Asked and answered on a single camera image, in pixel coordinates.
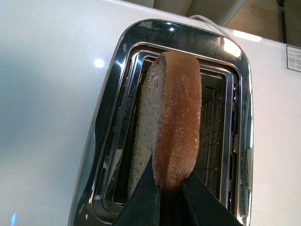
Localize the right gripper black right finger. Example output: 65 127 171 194
181 172 241 226

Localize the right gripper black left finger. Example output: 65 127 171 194
113 159 161 226

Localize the brown bread slice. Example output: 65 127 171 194
127 51 202 196

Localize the chrome two-slot toaster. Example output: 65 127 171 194
68 19 253 226

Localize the table label sticker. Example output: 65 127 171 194
286 45 301 72

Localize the white toaster power cable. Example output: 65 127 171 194
188 14 228 38

